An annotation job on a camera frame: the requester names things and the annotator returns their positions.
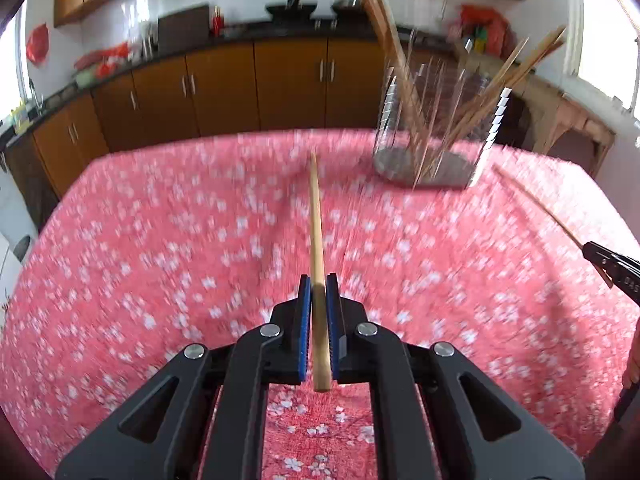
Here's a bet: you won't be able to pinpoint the black kitchen countertop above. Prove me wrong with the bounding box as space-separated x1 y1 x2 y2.
0 15 461 156

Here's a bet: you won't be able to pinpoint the red floral tablecloth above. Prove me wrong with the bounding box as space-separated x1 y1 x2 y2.
0 127 640 480

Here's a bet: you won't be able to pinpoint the window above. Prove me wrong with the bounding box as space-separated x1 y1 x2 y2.
0 10 28 126
580 0 640 111

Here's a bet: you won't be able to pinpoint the red hanging wall bag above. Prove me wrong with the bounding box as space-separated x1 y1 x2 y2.
26 22 51 65

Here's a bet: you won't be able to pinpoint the wooden chopstick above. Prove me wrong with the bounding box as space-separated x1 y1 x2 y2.
366 0 426 181
447 36 532 153
307 152 333 393
435 25 568 171
440 37 571 173
492 164 586 248
346 0 421 181

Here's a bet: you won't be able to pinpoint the cream wooden side table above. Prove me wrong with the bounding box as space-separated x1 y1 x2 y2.
452 40 618 176

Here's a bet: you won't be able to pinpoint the red cloth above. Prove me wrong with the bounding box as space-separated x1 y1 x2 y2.
75 42 132 78

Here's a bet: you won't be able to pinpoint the brown base cabinets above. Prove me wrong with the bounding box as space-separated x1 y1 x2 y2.
0 35 466 231

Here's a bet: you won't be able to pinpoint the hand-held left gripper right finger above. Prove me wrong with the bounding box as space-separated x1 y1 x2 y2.
326 273 586 480

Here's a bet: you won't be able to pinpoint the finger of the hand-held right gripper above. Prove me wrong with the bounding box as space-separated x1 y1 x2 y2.
597 260 640 306
582 241 640 273

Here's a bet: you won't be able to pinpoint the upright cutting board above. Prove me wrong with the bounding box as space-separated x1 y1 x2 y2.
157 4 211 53

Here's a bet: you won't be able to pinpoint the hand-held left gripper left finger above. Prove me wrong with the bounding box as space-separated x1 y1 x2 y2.
55 274 313 480

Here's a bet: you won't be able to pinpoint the metal wire utensil holder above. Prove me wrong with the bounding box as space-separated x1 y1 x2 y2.
372 57 513 191

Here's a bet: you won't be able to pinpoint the white appliance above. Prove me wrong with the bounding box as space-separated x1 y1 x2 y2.
0 170 38 301

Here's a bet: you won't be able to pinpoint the red plastic bag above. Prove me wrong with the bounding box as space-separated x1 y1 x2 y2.
460 4 513 53

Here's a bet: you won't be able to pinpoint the person's right hand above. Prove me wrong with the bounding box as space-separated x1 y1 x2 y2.
622 317 640 390

